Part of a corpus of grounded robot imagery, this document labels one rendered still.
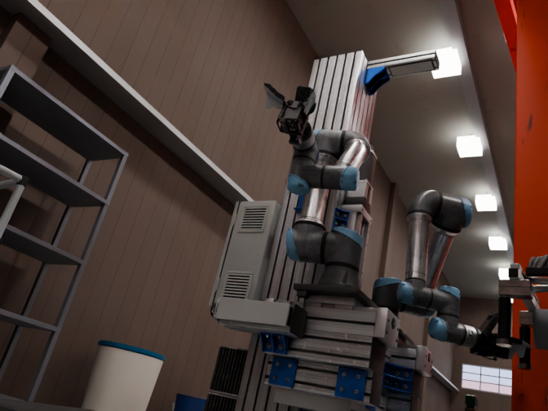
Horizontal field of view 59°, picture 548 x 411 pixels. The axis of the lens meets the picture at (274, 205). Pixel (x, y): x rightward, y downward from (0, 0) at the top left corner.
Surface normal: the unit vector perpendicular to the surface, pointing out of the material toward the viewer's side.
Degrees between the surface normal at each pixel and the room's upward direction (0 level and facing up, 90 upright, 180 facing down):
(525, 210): 90
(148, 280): 90
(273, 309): 90
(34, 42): 90
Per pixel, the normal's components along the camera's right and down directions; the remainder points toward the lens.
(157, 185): 0.86, -0.03
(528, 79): -0.55, -0.44
